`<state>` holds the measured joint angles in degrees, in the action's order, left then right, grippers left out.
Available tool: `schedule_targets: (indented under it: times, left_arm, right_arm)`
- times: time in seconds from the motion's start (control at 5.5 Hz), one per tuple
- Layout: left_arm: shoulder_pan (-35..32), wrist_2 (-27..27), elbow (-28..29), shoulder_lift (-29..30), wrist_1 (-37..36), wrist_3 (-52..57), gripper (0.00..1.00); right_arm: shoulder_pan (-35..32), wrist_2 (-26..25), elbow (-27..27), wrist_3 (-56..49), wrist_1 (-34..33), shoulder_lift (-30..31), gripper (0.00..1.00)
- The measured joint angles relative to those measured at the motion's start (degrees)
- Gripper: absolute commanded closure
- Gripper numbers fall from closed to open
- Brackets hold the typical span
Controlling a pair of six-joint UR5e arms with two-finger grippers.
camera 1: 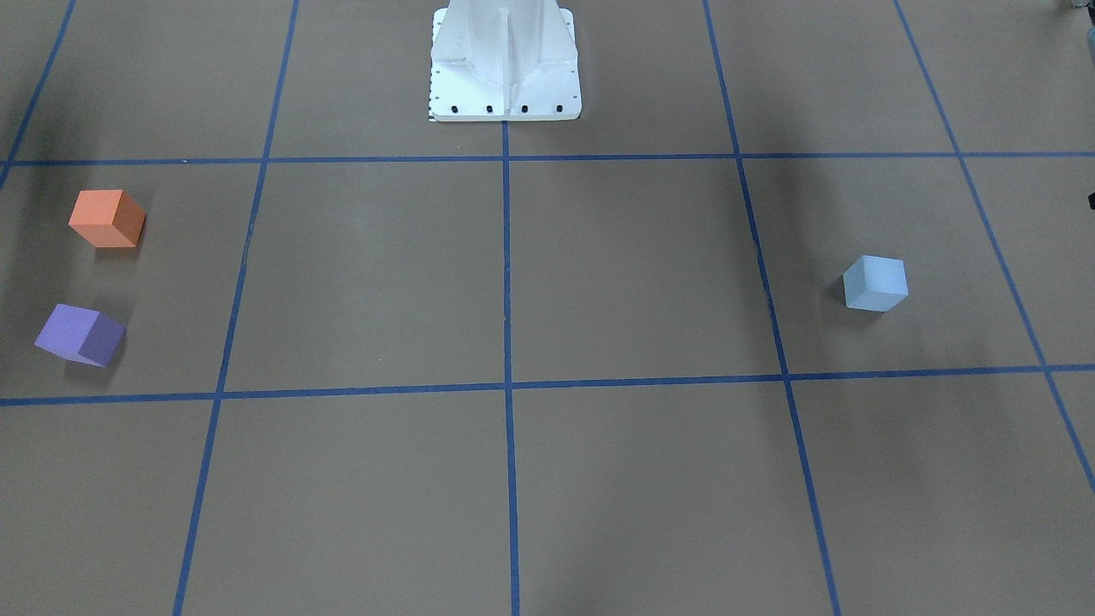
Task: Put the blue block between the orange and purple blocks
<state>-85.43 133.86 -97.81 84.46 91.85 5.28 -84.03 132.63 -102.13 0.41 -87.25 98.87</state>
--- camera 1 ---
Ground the blue tape strip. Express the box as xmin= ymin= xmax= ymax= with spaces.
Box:
xmin=500 ymin=121 xmax=521 ymax=615

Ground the orange foam block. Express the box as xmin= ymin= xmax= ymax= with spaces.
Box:
xmin=68 ymin=190 xmax=147 ymax=249

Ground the light blue foam block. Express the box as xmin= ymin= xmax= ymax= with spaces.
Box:
xmin=842 ymin=256 xmax=909 ymax=312

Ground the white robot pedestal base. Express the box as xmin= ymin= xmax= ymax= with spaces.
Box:
xmin=428 ymin=1 xmax=583 ymax=123

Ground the purple foam block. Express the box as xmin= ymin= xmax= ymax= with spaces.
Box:
xmin=34 ymin=304 xmax=126 ymax=368

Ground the blue tape strip crossing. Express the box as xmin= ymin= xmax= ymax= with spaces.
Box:
xmin=1 ymin=363 xmax=1094 ymax=408

